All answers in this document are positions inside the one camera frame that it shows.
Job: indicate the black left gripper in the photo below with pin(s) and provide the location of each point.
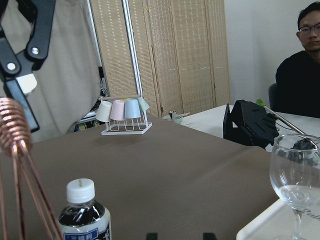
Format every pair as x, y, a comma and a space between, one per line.
17, 68

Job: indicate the copper wire bottle basket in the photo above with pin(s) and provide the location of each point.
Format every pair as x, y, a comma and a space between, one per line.
16, 142

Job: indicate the tea bottle white cap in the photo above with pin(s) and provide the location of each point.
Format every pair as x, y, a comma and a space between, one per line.
84, 218

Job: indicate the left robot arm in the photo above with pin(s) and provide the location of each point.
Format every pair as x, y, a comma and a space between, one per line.
68, 82

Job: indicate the white cup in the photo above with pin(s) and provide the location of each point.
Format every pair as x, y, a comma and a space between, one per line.
104, 111

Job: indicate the pink cup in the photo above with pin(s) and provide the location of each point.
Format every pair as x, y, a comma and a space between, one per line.
118, 110

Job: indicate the blue cup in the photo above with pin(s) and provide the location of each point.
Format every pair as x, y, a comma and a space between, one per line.
132, 109

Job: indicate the white cup rack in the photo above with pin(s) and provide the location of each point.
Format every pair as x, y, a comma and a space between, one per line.
128, 126

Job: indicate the green cup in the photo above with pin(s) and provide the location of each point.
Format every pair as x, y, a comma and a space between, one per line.
143, 105

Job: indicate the seated man in black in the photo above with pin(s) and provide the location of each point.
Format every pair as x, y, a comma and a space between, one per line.
298, 76

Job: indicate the clear wine glass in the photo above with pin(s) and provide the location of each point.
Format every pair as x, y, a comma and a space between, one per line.
295, 174

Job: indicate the white rabbit tray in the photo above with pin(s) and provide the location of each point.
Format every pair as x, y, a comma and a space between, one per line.
278, 220

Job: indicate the aluminium frame post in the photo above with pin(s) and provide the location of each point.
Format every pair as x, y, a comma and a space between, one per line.
132, 47

